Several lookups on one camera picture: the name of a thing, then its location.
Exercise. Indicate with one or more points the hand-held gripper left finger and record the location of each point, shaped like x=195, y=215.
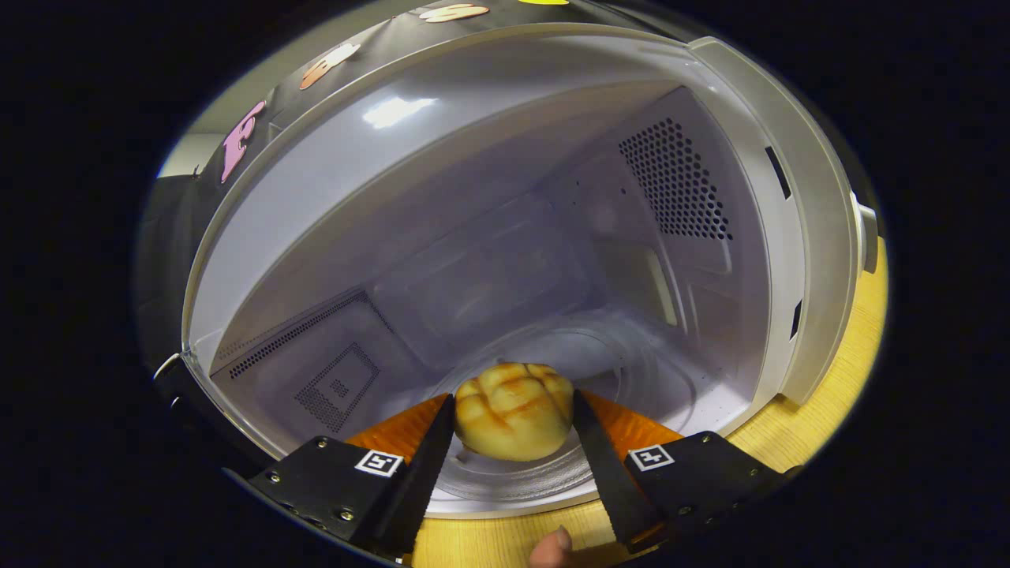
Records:
x=422, y=481

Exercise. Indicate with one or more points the white microwave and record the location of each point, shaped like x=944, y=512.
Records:
x=473, y=197

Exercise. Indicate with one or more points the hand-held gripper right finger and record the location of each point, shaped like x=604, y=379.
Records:
x=607, y=473

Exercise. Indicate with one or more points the golden bread bun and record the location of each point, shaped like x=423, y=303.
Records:
x=513, y=410

